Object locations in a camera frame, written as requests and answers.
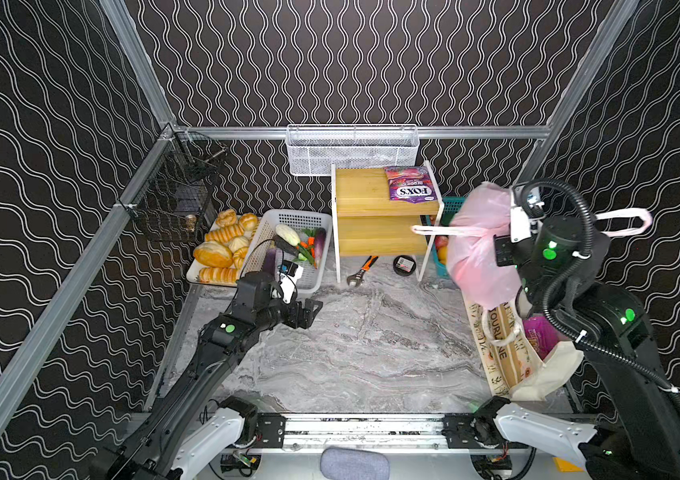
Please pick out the orange handled wrench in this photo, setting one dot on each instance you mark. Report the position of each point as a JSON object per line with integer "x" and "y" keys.
{"x": 357, "y": 278}

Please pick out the black wire wall basket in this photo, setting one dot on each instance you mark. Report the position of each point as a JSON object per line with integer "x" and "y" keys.
{"x": 176, "y": 204}

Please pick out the oval bread roll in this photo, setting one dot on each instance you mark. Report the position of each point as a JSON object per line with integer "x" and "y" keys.
{"x": 213, "y": 254}

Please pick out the pink plastic grocery bag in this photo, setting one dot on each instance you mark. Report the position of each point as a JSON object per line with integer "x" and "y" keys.
{"x": 484, "y": 246}

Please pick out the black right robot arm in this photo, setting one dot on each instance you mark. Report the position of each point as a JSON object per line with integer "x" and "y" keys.
{"x": 609, "y": 325}

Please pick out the purple Fox's candy bag top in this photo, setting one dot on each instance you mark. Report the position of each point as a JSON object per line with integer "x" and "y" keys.
{"x": 411, "y": 184}

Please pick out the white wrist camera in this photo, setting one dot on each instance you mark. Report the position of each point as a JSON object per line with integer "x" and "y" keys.
{"x": 288, "y": 275}
{"x": 522, "y": 225}

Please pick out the cream canvas tote bag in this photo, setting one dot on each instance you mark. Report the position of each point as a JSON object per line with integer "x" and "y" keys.
{"x": 512, "y": 366}

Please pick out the white plastic vegetable basket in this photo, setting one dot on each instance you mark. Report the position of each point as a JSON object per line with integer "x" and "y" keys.
{"x": 266, "y": 256}

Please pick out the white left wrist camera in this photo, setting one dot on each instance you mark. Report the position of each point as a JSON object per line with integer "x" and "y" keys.
{"x": 288, "y": 275}

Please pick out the grey foam pad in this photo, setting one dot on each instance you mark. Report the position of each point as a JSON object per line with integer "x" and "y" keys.
{"x": 350, "y": 464}

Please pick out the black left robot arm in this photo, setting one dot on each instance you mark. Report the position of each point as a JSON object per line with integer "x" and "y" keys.
{"x": 163, "y": 447}

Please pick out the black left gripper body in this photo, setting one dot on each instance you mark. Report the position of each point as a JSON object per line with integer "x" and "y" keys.
{"x": 299, "y": 311}

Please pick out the long braided bread loaf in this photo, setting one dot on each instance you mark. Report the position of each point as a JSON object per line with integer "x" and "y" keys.
{"x": 219, "y": 276}

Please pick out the purple eggplant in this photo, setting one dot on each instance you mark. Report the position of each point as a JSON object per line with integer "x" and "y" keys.
{"x": 320, "y": 239}

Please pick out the white wire wall basket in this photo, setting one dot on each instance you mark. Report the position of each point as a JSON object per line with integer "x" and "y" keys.
{"x": 314, "y": 150}

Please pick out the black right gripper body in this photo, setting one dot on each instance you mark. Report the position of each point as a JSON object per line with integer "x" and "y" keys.
{"x": 504, "y": 250}

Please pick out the yellow sticker label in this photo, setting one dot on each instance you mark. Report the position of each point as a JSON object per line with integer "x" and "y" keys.
{"x": 564, "y": 466}

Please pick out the white bread tray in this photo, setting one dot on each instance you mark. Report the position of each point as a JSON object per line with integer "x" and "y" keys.
{"x": 234, "y": 230}

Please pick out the teal plastic fruit basket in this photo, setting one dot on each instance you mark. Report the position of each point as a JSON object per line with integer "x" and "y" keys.
{"x": 452, "y": 205}

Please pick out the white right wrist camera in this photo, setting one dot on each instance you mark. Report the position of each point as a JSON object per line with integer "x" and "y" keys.
{"x": 522, "y": 225}

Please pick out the white zucchini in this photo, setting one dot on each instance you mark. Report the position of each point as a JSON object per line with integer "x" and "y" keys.
{"x": 288, "y": 234}

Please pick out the wooden two-tier shelf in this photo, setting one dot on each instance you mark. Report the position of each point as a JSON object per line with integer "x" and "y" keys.
{"x": 366, "y": 221}

